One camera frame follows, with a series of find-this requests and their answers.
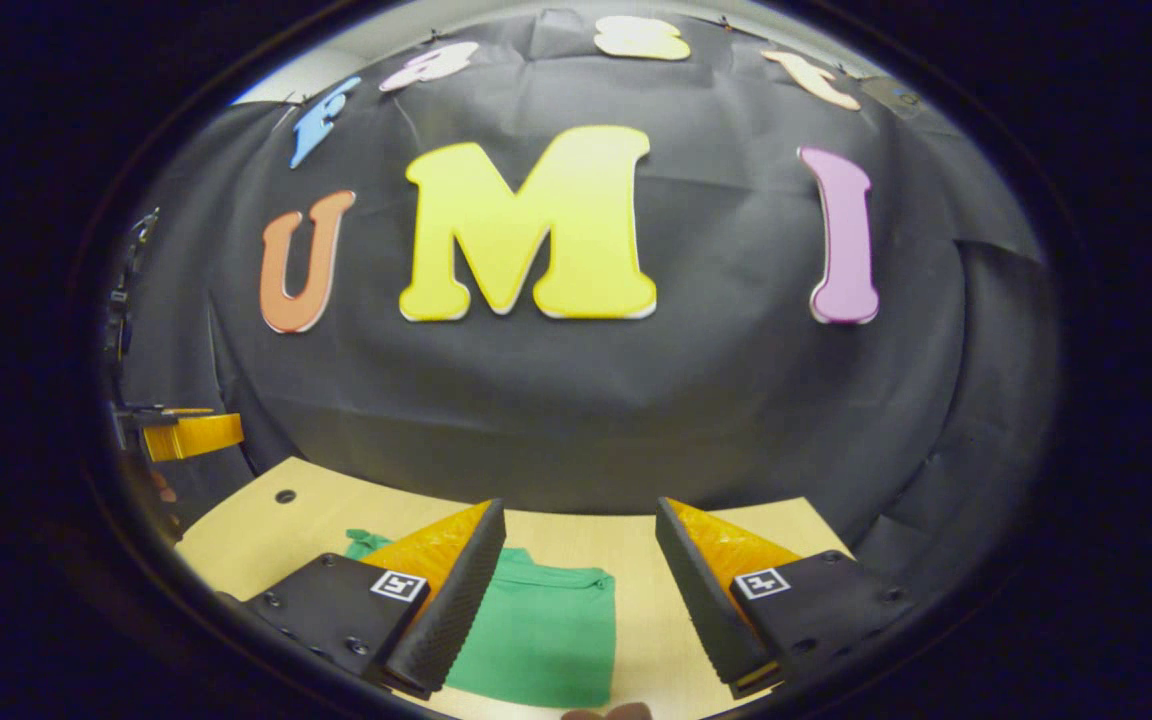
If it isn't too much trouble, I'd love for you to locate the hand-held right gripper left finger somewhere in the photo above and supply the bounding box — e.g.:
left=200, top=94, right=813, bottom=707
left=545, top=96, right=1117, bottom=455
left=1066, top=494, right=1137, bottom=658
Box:
left=236, top=498, right=507, bottom=701

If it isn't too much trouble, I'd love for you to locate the black backdrop cloth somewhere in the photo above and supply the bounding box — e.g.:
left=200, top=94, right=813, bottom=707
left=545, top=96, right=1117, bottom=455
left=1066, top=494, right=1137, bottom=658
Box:
left=101, top=8, right=1062, bottom=601

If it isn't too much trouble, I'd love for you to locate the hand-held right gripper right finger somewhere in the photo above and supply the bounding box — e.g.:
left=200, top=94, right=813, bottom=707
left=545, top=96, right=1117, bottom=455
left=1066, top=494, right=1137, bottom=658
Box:
left=654, top=497, right=917, bottom=699

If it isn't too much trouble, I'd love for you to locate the green T-shirt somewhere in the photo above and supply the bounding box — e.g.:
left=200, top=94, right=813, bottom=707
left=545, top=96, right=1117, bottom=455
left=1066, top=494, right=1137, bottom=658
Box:
left=344, top=528, right=619, bottom=709

